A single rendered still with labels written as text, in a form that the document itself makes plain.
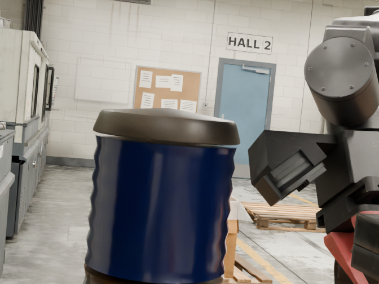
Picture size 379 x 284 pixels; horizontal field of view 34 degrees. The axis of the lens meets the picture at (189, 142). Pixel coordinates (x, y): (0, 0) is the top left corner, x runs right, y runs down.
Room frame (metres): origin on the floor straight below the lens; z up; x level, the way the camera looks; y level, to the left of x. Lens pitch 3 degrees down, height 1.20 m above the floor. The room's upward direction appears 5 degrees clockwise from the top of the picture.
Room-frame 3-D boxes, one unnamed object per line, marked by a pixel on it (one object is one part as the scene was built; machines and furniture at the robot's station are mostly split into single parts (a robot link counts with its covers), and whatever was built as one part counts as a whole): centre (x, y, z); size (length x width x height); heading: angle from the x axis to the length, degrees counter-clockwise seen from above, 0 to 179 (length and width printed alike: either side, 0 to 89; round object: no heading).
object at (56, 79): (7.66, 1.80, 1.27); 0.23 x 0.18 x 0.38; 101
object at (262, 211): (7.13, -1.29, 0.07); 1.20 x 1.00 x 0.14; 103
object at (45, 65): (7.17, 1.70, 1.21); 0.86 x 0.10 x 0.79; 11
